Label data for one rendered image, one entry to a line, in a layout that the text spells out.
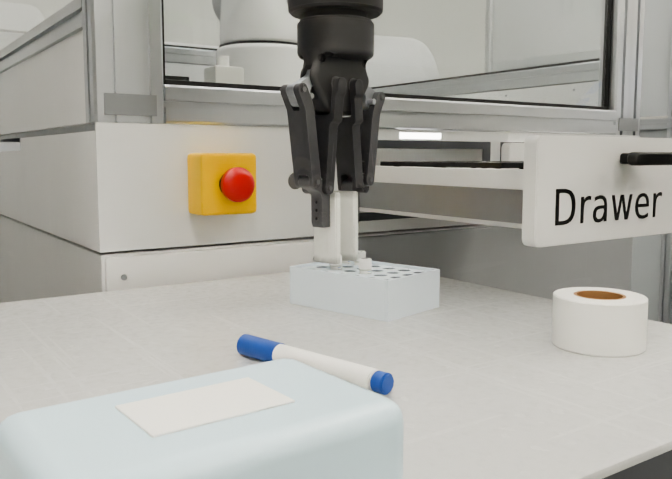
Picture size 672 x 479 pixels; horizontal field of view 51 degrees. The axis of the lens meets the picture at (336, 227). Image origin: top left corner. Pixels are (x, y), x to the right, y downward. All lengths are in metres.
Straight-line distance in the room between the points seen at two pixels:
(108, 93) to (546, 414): 0.58
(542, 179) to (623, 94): 0.73
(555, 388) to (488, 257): 0.70
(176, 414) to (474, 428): 0.18
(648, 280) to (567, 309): 2.36
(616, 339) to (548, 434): 0.17
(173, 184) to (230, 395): 0.56
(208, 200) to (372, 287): 0.26
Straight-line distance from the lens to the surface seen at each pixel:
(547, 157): 0.73
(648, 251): 2.91
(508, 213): 0.76
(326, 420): 0.30
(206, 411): 0.30
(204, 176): 0.82
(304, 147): 0.66
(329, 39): 0.68
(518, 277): 1.23
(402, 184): 0.89
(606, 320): 0.56
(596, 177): 0.79
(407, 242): 1.05
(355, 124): 0.71
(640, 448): 0.41
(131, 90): 0.84
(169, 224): 0.86
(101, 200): 0.83
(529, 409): 0.45
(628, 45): 1.45
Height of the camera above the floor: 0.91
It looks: 6 degrees down
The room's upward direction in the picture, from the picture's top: straight up
